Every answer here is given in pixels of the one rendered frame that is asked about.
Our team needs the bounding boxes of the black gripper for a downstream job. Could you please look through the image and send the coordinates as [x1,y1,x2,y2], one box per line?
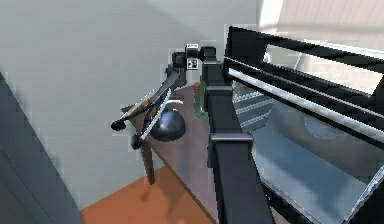
[110,51,188,151]

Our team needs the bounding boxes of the brown dining table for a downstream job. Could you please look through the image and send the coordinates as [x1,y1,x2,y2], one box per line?
[121,82,291,224]

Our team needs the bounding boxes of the green bottle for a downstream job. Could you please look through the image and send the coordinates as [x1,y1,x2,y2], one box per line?
[193,81,210,120]

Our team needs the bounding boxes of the dark grey door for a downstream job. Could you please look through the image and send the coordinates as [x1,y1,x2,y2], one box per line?
[0,72,82,224]

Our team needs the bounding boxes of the black kettle with white handle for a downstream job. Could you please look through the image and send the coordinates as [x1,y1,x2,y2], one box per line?
[149,97,187,143]

